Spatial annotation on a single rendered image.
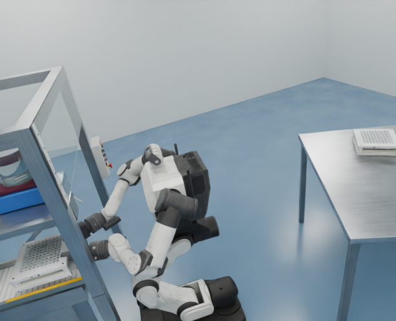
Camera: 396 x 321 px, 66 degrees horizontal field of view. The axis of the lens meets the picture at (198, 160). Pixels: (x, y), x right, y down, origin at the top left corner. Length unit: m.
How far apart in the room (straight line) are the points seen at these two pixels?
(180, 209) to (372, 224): 0.95
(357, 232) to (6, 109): 4.35
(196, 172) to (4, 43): 3.71
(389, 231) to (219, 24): 4.17
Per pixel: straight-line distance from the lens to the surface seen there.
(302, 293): 2.45
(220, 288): 2.04
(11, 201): 1.45
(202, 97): 5.27
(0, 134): 1.17
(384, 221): 1.75
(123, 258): 1.42
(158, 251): 1.25
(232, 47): 5.36
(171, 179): 1.34
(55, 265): 1.58
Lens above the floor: 1.97
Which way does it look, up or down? 30 degrees down
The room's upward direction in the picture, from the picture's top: 9 degrees counter-clockwise
